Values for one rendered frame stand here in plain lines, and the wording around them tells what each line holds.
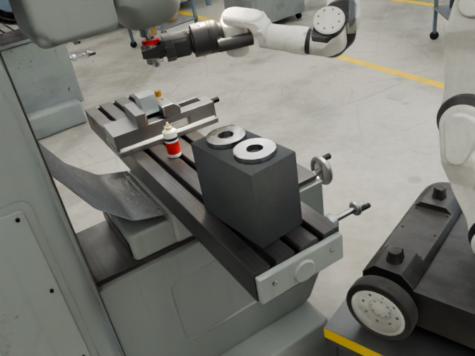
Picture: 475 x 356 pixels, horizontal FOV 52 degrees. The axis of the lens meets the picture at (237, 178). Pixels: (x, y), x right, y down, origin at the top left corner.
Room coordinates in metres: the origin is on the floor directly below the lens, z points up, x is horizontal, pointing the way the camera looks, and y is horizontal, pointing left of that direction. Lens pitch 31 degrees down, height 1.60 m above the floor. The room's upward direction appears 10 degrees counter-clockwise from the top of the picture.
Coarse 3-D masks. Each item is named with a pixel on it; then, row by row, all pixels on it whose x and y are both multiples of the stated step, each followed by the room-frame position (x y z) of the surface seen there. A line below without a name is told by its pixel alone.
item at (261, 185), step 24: (192, 144) 0.98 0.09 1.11; (216, 144) 0.93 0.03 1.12; (240, 144) 0.91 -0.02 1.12; (264, 144) 0.89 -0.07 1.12; (216, 168) 0.90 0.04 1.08; (240, 168) 0.83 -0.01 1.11; (264, 168) 0.82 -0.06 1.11; (288, 168) 0.85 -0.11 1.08; (216, 192) 0.92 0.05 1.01; (240, 192) 0.84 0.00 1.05; (264, 192) 0.81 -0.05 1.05; (288, 192) 0.85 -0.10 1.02; (216, 216) 0.94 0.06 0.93; (240, 216) 0.85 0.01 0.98; (264, 216) 0.81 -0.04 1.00; (288, 216) 0.84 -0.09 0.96; (264, 240) 0.80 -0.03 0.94
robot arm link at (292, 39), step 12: (276, 24) 1.29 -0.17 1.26; (276, 36) 1.25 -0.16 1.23; (288, 36) 1.24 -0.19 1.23; (300, 36) 1.22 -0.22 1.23; (312, 36) 1.19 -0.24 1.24; (324, 36) 1.18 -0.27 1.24; (336, 36) 1.18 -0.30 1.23; (276, 48) 1.26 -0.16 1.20; (288, 48) 1.23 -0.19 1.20; (300, 48) 1.22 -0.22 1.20; (312, 48) 1.20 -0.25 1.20; (324, 48) 1.19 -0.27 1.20; (336, 48) 1.21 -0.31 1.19
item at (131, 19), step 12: (120, 0) 1.19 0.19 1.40; (132, 0) 1.20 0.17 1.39; (144, 0) 1.21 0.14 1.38; (156, 0) 1.22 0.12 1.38; (168, 0) 1.24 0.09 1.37; (120, 12) 1.21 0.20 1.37; (132, 12) 1.20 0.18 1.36; (144, 12) 1.22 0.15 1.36; (156, 12) 1.24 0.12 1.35; (168, 12) 1.26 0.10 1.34; (132, 24) 1.24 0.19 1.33; (144, 24) 1.24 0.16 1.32; (156, 24) 1.25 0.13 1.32
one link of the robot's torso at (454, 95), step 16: (464, 0) 1.02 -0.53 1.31; (464, 16) 1.02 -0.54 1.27; (448, 32) 1.05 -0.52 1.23; (464, 32) 1.02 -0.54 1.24; (448, 48) 1.06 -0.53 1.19; (464, 48) 1.04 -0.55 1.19; (448, 64) 1.07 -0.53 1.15; (464, 64) 1.04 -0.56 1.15; (448, 80) 1.07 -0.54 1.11; (464, 80) 1.04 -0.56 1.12; (448, 96) 1.06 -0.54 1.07; (464, 96) 1.03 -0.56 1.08
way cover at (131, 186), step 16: (48, 160) 1.14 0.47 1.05; (64, 176) 1.12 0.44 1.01; (96, 176) 1.33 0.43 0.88; (112, 176) 1.35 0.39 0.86; (80, 192) 1.08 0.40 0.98; (96, 192) 1.17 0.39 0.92; (112, 192) 1.23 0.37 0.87; (128, 192) 1.23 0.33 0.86; (144, 192) 1.23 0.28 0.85; (96, 208) 1.03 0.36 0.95; (112, 208) 1.09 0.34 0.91; (128, 208) 1.13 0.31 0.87; (144, 208) 1.14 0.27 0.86; (160, 208) 1.14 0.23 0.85
